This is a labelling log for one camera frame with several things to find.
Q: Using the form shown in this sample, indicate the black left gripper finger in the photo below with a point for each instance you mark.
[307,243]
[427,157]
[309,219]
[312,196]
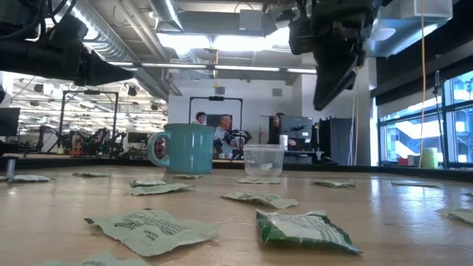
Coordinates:
[103,72]

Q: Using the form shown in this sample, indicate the dark green edged packet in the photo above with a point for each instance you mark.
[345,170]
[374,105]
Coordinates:
[303,231]
[148,182]
[469,194]
[266,166]
[29,179]
[332,183]

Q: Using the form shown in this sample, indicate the pale green printed packet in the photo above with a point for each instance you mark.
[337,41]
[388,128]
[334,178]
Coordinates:
[155,232]
[159,189]
[99,260]
[3,178]
[258,181]
[262,199]
[90,174]
[460,215]
[186,176]

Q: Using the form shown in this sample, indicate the black background robot arm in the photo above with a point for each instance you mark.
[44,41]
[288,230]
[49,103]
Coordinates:
[98,140]
[44,138]

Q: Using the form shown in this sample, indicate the ceiling strip light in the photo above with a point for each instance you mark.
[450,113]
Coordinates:
[173,66]
[247,68]
[301,70]

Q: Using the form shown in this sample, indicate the black ceiling spotlight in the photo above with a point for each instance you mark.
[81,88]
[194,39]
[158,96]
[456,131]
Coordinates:
[38,88]
[132,91]

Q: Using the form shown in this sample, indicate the black cabinet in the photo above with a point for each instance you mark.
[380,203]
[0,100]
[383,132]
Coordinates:
[336,140]

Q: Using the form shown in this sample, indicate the black computer monitor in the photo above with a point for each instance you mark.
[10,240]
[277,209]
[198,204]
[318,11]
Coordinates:
[9,122]
[299,129]

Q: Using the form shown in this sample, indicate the black computer mouse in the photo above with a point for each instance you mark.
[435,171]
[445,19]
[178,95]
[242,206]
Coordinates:
[328,161]

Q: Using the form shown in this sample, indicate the person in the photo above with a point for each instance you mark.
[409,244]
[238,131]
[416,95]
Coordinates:
[223,134]
[200,118]
[275,127]

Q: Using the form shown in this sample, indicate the white paper cup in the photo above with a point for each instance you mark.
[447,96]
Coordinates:
[284,142]

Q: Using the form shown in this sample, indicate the black tripod stand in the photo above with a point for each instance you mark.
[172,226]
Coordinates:
[438,88]

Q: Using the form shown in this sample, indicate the small red box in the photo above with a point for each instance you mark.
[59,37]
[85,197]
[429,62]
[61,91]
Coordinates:
[403,162]

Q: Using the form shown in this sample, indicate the small white container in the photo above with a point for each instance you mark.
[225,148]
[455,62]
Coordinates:
[411,160]

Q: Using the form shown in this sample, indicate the clear plastic container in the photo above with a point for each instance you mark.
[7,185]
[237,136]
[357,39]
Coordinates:
[264,151]

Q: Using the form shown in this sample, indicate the pale green roll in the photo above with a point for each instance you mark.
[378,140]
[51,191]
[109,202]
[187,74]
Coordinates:
[429,159]

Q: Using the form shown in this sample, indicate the teal ceramic mug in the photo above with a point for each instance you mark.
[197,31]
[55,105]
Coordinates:
[188,147]

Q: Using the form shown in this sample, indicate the black background rig frame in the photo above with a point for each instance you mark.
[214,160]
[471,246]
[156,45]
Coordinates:
[216,98]
[91,92]

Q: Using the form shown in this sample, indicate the silver ventilation duct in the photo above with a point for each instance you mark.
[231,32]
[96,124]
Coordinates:
[166,13]
[107,44]

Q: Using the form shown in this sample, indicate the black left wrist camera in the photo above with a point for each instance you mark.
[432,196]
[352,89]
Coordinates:
[68,33]

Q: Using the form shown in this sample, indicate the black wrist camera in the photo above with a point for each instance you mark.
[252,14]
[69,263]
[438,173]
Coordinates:
[68,33]
[301,35]

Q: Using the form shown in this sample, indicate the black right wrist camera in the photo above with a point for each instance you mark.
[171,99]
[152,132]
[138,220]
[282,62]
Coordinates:
[301,35]

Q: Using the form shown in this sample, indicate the grey wall vent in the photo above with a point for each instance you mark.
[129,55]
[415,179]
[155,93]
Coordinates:
[220,90]
[277,92]

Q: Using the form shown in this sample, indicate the glass window wall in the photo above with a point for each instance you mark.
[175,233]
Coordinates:
[406,140]

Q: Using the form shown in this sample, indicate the black aluminium table frame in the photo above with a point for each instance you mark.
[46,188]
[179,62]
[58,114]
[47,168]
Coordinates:
[369,170]

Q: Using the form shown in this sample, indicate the silver metal post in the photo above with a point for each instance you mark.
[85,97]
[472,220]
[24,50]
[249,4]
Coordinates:
[10,168]

